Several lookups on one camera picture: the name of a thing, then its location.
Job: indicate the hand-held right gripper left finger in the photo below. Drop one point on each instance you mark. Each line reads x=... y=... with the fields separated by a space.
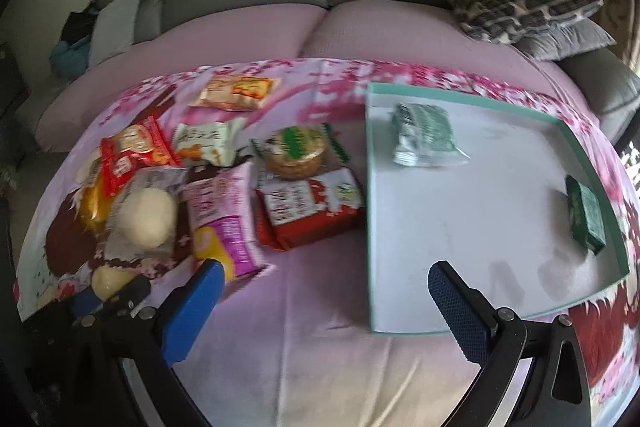
x=192 y=312

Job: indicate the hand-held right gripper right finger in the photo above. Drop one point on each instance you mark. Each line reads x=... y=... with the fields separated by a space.
x=460 y=312

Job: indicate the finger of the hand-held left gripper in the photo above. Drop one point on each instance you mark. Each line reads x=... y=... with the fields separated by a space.
x=127 y=292

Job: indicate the small white bun packet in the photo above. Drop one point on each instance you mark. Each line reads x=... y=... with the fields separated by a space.
x=110 y=282

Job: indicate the large white bun packet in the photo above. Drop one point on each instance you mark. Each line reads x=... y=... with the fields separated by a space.
x=145 y=214

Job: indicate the teal rimmed white tray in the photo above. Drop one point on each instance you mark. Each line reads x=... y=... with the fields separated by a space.
x=450 y=232

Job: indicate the yellow cake clear packet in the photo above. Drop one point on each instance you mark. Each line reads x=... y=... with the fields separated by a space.
x=92 y=207

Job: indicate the pink cake roll packet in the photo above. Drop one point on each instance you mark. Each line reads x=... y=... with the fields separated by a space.
x=220 y=217

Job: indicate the red crinkled snack packet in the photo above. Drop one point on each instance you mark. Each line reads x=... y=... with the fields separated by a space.
x=132 y=152

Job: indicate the red white biscuit packet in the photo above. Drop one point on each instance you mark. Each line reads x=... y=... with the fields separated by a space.
x=305 y=212

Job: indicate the white green cookie packet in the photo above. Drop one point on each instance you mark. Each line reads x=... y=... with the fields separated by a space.
x=205 y=142

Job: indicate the round cake green label packet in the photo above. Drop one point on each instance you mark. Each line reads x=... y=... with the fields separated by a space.
x=295 y=154

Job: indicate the orange cream snack packet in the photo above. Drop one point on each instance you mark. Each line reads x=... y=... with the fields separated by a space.
x=235 y=92

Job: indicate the printed cartoon blanket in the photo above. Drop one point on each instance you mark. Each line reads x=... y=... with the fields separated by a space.
x=310 y=332

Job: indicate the dark green snack packet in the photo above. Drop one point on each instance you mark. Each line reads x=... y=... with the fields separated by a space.
x=585 y=214

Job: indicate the light green snack packet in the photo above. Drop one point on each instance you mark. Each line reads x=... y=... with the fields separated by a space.
x=422 y=132

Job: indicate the teal cloth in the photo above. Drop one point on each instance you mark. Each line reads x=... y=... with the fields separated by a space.
x=67 y=57

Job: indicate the light grey cushion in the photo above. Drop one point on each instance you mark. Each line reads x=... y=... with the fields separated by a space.
x=115 y=27

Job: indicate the black bag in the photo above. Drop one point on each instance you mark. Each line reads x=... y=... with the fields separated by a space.
x=77 y=24

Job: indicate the pink sofa seat cover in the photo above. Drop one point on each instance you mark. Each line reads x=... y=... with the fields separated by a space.
x=380 y=32

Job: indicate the plain grey pillow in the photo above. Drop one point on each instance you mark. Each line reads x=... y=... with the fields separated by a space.
x=570 y=39

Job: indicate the black white patterned pillow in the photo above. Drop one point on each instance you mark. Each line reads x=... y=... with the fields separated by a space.
x=520 y=2

